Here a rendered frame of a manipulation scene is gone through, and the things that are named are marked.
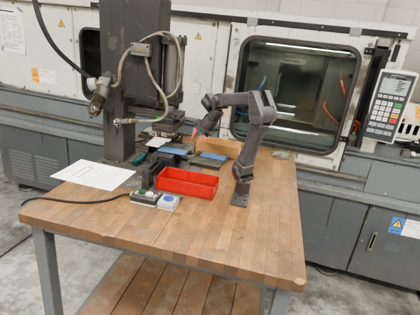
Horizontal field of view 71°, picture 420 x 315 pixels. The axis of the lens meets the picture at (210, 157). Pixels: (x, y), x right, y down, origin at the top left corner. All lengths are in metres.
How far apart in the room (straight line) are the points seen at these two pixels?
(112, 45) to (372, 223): 1.85
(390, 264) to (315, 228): 0.53
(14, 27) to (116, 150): 1.55
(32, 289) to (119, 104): 1.31
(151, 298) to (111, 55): 1.23
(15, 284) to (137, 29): 1.69
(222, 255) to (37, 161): 2.27
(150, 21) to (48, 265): 1.04
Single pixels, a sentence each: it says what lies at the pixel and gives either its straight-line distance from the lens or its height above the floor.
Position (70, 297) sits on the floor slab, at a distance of 2.13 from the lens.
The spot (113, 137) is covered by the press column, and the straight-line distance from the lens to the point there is 1.53.
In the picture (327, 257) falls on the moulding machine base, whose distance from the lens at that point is 2.37.
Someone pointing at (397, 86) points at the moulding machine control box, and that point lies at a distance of 1.82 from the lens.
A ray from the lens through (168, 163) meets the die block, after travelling 1.41.
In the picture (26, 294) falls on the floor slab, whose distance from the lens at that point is 2.23.
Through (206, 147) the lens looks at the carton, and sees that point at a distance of 1.68.
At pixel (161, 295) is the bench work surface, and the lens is 1.78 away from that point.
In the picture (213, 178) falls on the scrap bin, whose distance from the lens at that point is 1.32.
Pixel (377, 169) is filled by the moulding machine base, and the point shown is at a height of 0.88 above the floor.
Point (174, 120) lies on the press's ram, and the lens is 1.41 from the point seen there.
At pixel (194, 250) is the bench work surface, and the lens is 0.99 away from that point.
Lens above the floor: 1.54
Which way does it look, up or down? 23 degrees down
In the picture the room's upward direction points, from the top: 6 degrees clockwise
